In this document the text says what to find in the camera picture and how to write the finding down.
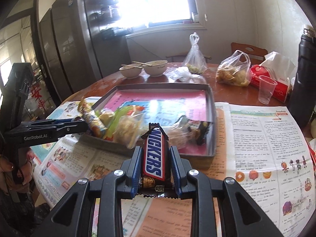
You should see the clear plastic cup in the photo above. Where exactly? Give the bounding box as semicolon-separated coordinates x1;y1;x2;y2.
258;75;278;104

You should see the red paper window decoration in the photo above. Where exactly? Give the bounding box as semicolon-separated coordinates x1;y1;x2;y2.
30;81;47;110

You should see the tall knotted clear plastic bag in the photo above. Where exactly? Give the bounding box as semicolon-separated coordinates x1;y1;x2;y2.
183;33;208;75

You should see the green and black snack packet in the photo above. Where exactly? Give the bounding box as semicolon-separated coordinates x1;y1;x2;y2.
189;120;214;146

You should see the red tissue pack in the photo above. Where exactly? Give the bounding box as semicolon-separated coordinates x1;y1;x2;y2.
249;51;295;103

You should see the bright window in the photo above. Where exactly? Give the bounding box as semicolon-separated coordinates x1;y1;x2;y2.
116;0;208;30

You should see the black thermos bottle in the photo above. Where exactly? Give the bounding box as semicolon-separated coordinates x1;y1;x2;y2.
288;25;316;129

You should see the pink and blue book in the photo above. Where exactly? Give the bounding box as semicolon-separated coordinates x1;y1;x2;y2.
99;89;208;153

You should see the brown chocolate bar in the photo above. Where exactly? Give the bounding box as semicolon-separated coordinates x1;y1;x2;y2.
139;123;179;199

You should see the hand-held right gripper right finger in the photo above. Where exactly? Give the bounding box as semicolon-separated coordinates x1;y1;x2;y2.
168;146;283;237

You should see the cream ceramic bowl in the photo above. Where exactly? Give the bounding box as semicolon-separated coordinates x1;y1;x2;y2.
119;65;143;79
143;60;168;77

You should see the clear green noodle snack packet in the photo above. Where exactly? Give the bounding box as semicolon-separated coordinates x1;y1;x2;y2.
112;115;146;150

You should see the plastic bag of fried snacks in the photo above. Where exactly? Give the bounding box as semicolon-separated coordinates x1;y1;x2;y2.
216;50;252;87

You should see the person's dark patterned clothing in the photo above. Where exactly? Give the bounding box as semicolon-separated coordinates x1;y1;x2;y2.
0;178;52;237

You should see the person's left hand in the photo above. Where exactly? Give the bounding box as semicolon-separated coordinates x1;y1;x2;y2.
0;153;34;190

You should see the grey shallow cardboard box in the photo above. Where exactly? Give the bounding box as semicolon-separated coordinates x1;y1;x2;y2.
83;83;219;157

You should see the newspaper sheet with orange panel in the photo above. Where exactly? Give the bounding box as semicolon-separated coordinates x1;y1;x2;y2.
123;102;316;237

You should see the crumpled clear plastic bag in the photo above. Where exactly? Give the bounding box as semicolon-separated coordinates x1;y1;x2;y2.
169;67;206;83

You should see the orange rice cracker packet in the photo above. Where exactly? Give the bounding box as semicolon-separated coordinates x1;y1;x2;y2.
78;98;110;139

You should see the wooden chair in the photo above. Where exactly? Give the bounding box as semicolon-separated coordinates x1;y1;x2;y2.
231;42;268;60

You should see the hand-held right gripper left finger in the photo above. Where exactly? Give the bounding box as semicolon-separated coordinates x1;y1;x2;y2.
35;146;145;237

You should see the dark refrigerator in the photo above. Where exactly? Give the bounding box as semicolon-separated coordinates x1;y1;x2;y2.
38;0;129;99

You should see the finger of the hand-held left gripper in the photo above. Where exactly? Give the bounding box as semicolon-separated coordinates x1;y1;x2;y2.
21;118;86;129
53;122;89;139

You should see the clear pastry packet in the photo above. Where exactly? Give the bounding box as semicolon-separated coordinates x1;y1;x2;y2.
162;116;195;150

